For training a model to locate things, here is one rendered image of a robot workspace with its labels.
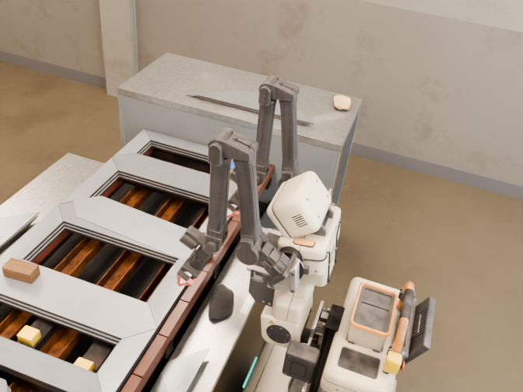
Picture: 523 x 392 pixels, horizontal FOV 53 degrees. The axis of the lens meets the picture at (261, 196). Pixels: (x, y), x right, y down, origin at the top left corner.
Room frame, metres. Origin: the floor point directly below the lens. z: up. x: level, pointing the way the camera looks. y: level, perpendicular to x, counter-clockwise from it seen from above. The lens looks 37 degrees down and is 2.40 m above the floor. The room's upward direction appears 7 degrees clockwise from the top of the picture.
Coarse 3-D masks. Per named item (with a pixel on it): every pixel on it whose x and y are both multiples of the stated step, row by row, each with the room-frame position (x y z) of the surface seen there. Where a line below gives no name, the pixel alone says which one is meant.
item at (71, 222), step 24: (96, 192) 1.96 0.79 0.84; (168, 192) 2.06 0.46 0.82; (192, 192) 2.04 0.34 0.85; (72, 216) 1.76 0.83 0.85; (48, 240) 1.61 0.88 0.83; (120, 240) 1.65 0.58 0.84; (48, 312) 1.22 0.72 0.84; (168, 312) 1.29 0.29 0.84; (96, 336) 1.16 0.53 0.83; (48, 384) 0.94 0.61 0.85; (120, 384) 0.97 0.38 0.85
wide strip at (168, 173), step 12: (120, 156) 2.27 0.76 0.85; (132, 156) 2.29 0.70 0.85; (144, 156) 2.30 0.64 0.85; (120, 168) 2.17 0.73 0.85; (132, 168) 2.18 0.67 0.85; (144, 168) 2.19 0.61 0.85; (156, 168) 2.21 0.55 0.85; (168, 168) 2.22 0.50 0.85; (180, 168) 2.23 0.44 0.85; (156, 180) 2.10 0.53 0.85; (168, 180) 2.11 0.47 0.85; (180, 180) 2.12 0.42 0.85; (192, 180) 2.14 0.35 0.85; (204, 180) 2.15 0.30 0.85; (204, 192) 2.05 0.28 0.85
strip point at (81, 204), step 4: (100, 196) 1.92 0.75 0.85; (76, 200) 1.87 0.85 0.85; (80, 200) 1.87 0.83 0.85; (84, 200) 1.88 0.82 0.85; (88, 200) 1.88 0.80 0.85; (92, 200) 1.89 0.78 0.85; (96, 200) 1.89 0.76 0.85; (76, 204) 1.84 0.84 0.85; (80, 204) 1.85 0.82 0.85; (84, 204) 1.85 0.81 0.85; (88, 204) 1.85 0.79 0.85; (92, 204) 1.86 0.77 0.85; (76, 208) 1.81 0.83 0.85; (80, 208) 1.81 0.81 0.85; (84, 208) 1.82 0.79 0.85; (76, 212) 1.78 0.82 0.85; (80, 212) 1.79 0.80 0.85; (76, 216) 1.76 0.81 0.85
